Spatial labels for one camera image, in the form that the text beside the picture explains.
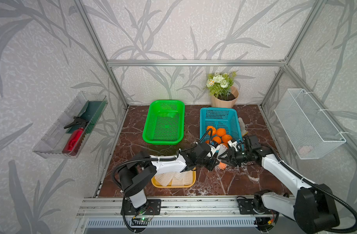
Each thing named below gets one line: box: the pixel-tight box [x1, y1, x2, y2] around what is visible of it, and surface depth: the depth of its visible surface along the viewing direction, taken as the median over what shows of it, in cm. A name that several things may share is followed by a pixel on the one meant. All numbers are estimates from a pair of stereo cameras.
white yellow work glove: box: [238, 117, 250, 137], surface depth 110 cm
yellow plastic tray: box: [151, 167, 197, 189], surface depth 80 cm
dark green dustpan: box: [65, 100, 108, 135], surface depth 70 cm
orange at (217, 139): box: [212, 136, 222, 145], surface depth 96 cm
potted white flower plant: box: [206, 70, 239, 108], surface depth 98 cm
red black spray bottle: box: [61, 116, 89, 157], surface depth 61 cm
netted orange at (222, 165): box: [218, 161, 227, 170], surface depth 82 cm
